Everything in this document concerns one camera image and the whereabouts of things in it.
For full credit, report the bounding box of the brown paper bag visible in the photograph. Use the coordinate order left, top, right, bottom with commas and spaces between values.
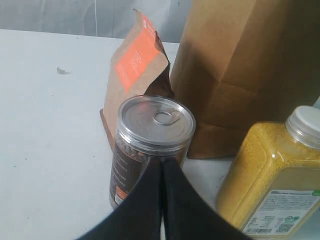
170, 0, 320, 159

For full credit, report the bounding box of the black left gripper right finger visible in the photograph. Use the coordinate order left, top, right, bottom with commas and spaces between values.
162, 158, 247, 240

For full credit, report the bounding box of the brown pouch with orange label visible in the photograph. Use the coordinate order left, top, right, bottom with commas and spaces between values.
100, 9, 174, 148

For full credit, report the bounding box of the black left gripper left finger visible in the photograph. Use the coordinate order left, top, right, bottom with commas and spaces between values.
80, 159, 162, 240

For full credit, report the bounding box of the small grey scrap on table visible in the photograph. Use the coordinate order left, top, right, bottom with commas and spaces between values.
56, 67, 68, 75

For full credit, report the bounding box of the white backdrop curtain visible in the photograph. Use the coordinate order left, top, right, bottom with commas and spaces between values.
0, 0, 192, 43

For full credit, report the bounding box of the clear can of dark grains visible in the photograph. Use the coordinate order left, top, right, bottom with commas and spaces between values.
109, 95, 196, 209

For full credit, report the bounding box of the yellow millet plastic bottle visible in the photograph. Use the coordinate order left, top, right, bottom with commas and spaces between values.
215, 105, 320, 240

